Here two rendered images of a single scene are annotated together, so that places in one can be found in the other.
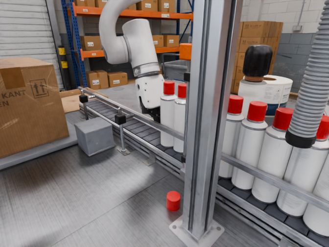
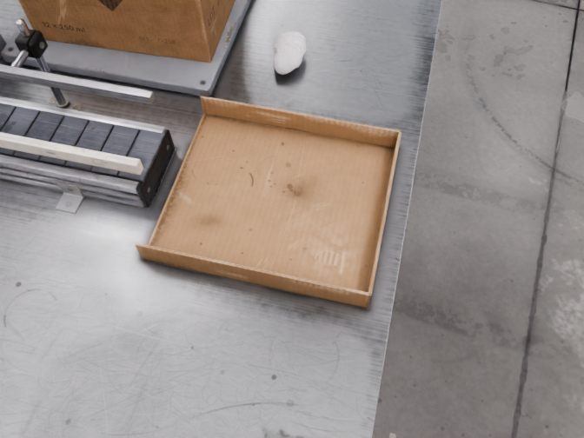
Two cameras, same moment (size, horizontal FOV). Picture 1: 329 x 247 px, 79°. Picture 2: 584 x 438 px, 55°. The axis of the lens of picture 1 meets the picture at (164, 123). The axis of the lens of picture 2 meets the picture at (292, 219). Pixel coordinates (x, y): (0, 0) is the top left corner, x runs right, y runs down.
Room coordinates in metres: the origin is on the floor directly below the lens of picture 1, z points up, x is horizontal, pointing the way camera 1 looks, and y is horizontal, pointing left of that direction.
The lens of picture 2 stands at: (1.53, 0.31, 1.49)
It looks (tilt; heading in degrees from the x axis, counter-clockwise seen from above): 59 degrees down; 148
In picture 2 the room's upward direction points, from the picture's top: 1 degrees counter-clockwise
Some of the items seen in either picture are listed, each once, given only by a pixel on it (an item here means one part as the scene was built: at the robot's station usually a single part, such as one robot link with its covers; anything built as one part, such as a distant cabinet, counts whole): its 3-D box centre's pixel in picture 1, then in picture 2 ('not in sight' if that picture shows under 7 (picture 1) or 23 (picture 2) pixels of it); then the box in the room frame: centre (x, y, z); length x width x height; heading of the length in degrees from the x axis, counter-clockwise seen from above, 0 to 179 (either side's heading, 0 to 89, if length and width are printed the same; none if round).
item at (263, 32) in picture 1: (239, 60); not in sight; (4.24, -1.54, 0.70); 1.20 x 0.82 x 1.39; 42
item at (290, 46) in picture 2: not in sight; (287, 50); (0.93, 0.69, 0.85); 0.08 x 0.07 x 0.04; 106
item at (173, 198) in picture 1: (173, 200); not in sight; (0.36, -0.02, 0.85); 0.03 x 0.03 x 0.03
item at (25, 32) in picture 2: (89, 107); (37, 77); (0.84, 0.33, 0.91); 0.07 x 0.03 x 0.16; 133
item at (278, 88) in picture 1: (263, 94); not in sight; (0.90, -0.46, 0.95); 0.20 x 0.20 x 0.14
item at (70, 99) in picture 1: (77, 98); (276, 192); (1.16, 0.53, 0.85); 0.30 x 0.26 x 0.04; 43
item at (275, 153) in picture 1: (273, 157); not in sight; (0.34, -0.22, 0.98); 0.05 x 0.05 x 0.20
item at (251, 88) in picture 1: (251, 91); not in sight; (0.67, -0.30, 1.03); 0.09 x 0.09 x 0.30
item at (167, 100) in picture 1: (168, 115); not in sight; (0.57, -0.01, 0.98); 0.05 x 0.05 x 0.20
